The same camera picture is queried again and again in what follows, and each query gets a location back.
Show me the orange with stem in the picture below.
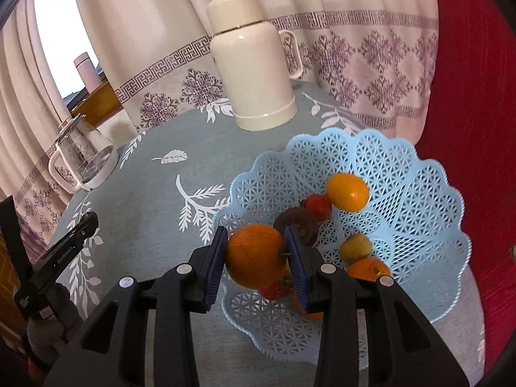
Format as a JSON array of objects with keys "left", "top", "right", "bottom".
[{"left": 224, "top": 224, "right": 288, "bottom": 289}]

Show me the pale patterned curtain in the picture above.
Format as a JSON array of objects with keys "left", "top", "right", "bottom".
[
  {"left": 0, "top": 0, "right": 81, "bottom": 259},
  {"left": 70, "top": 0, "right": 440, "bottom": 134}
]

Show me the person's left hand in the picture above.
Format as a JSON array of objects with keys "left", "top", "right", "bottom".
[{"left": 28, "top": 284, "right": 83, "bottom": 367}]

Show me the glass kettle with white handle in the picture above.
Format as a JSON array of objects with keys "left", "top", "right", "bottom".
[{"left": 48, "top": 114, "right": 120, "bottom": 193}]

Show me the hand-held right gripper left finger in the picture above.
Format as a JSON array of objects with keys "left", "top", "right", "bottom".
[{"left": 42, "top": 226, "right": 230, "bottom": 387}]

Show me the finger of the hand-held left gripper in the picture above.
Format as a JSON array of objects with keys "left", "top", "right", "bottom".
[{"left": 66, "top": 212, "right": 99, "bottom": 246}]

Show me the small yellow-green fruit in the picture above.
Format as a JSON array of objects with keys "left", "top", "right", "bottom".
[{"left": 339, "top": 234, "right": 373, "bottom": 262}]

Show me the wooden windowsill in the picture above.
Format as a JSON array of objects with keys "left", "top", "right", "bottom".
[{"left": 70, "top": 82, "right": 124, "bottom": 125}]

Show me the pink bottle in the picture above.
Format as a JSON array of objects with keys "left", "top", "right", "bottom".
[{"left": 73, "top": 52, "right": 101, "bottom": 91}]

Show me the red quilted mattress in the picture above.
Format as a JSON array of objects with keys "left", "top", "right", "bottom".
[{"left": 415, "top": 0, "right": 516, "bottom": 375}]

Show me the round orange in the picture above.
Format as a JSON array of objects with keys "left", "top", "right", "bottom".
[
  {"left": 347, "top": 257, "right": 392, "bottom": 283},
  {"left": 291, "top": 290, "right": 325, "bottom": 321}
]

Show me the blue plastic lattice basket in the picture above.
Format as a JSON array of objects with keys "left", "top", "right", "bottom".
[{"left": 212, "top": 128, "right": 472, "bottom": 361}]

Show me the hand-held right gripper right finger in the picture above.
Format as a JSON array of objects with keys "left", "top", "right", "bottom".
[{"left": 282, "top": 226, "right": 470, "bottom": 387}]

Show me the dark brown passion fruit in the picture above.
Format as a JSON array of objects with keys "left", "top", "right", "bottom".
[{"left": 273, "top": 207, "right": 321, "bottom": 247}]

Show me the brown wooden cabinet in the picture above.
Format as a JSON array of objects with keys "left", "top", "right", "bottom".
[{"left": 0, "top": 230, "right": 25, "bottom": 355}]

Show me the red tomato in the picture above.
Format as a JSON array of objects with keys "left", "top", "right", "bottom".
[{"left": 303, "top": 193, "right": 333, "bottom": 222}]

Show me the cream thermos flask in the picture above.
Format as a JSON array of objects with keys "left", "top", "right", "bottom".
[{"left": 205, "top": 0, "right": 304, "bottom": 132}]

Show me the red strawberry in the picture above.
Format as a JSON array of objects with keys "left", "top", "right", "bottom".
[{"left": 258, "top": 276, "right": 295, "bottom": 301}]

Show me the oval yellow-orange citrus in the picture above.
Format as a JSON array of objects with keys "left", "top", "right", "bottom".
[{"left": 326, "top": 173, "right": 371, "bottom": 213}]

